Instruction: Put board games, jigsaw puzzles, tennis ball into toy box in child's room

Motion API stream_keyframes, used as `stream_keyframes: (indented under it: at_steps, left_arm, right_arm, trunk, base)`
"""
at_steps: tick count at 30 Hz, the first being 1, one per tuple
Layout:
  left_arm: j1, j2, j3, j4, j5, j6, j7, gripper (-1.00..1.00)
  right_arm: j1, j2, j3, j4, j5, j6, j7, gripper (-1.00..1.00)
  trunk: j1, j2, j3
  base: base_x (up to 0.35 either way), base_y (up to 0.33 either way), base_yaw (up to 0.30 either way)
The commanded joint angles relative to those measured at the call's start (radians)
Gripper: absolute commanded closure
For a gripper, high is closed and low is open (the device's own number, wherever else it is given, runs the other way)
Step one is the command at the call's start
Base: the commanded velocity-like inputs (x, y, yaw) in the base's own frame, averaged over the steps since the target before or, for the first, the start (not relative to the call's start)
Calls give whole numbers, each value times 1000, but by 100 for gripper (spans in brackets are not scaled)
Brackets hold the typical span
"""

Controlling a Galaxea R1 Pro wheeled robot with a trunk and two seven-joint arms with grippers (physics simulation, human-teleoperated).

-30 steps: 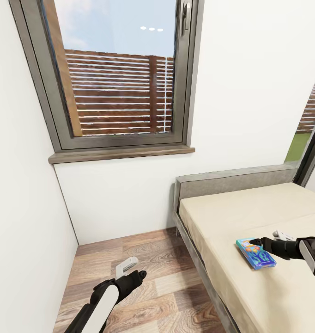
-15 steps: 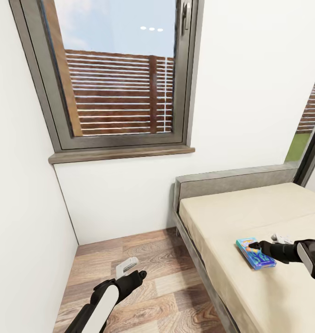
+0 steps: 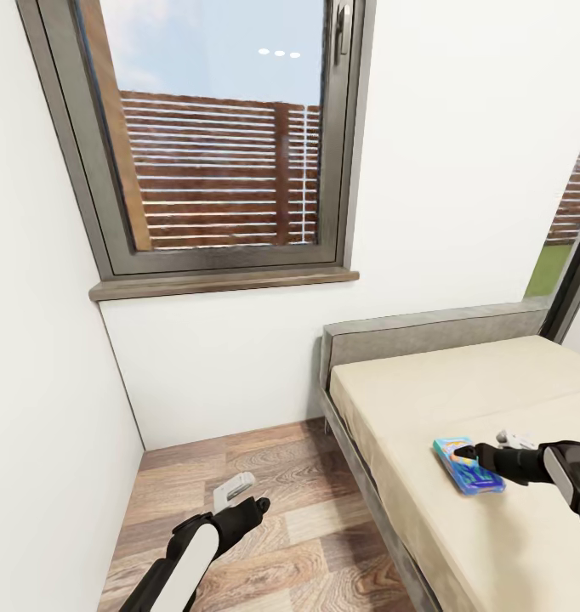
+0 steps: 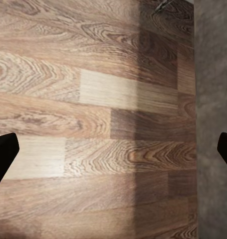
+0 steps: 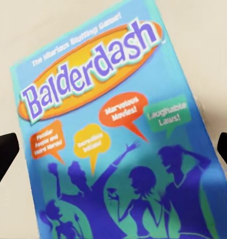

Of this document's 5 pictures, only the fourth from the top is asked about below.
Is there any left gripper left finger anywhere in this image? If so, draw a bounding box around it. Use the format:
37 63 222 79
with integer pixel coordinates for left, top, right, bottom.
0 132 19 182

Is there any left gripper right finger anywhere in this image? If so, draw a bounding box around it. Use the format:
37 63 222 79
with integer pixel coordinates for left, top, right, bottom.
217 132 227 164

